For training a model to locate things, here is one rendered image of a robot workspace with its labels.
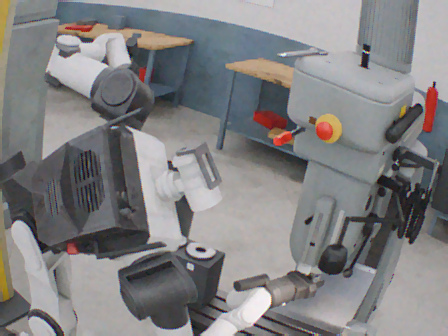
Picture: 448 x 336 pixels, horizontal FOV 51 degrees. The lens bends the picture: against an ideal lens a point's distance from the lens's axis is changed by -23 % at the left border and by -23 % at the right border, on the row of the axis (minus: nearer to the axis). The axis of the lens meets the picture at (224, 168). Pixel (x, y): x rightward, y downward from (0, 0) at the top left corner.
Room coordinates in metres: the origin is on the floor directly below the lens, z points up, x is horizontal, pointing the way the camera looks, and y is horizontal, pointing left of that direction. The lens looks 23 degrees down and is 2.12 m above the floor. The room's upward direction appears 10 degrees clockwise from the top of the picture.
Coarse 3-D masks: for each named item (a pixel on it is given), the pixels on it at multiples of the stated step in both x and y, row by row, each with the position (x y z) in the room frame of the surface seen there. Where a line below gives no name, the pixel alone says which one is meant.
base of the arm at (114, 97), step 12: (120, 72) 1.15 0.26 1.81; (132, 72) 1.15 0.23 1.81; (108, 84) 1.13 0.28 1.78; (120, 84) 1.13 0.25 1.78; (132, 84) 1.13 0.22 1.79; (96, 96) 1.13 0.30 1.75; (108, 96) 1.12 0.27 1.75; (120, 96) 1.12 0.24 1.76; (132, 96) 1.12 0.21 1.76; (96, 108) 1.12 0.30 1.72; (108, 108) 1.11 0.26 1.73; (120, 108) 1.11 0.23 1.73; (108, 120) 1.14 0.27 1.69; (132, 120) 1.15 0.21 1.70; (144, 120) 1.22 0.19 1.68
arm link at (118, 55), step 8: (112, 40) 1.54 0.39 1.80; (120, 40) 1.55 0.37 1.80; (128, 40) 1.54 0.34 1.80; (136, 40) 1.55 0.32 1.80; (112, 48) 1.53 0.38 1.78; (120, 48) 1.53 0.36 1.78; (128, 48) 1.55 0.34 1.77; (136, 48) 1.57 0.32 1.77; (112, 56) 1.51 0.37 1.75; (120, 56) 1.51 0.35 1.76; (128, 56) 1.54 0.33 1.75; (112, 64) 1.51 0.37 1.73; (120, 64) 1.50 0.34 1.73; (128, 64) 1.53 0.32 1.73
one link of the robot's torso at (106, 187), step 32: (96, 128) 0.98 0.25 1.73; (128, 128) 1.09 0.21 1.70; (64, 160) 0.98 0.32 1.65; (96, 160) 0.95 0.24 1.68; (128, 160) 1.02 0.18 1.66; (160, 160) 1.14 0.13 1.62; (32, 192) 1.03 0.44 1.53; (64, 192) 0.95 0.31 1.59; (96, 192) 0.91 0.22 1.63; (128, 192) 0.96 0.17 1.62; (160, 192) 1.06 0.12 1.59; (64, 224) 0.92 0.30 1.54; (96, 224) 0.88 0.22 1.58; (128, 224) 0.91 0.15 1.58; (160, 224) 1.02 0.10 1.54; (96, 256) 0.94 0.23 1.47; (128, 256) 0.97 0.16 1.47
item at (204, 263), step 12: (180, 252) 1.51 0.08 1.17; (192, 252) 1.51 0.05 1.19; (204, 252) 1.54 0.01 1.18; (216, 252) 1.56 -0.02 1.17; (192, 264) 1.47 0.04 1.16; (204, 264) 1.47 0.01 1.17; (216, 264) 1.51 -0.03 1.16; (192, 276) 1.47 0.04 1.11; (204, 276) 1.46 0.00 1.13; (216, 276) 1.53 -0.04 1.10; (204, 288) 1.45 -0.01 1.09; (216, 288) 1.55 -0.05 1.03; (204, 300) 1.47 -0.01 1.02
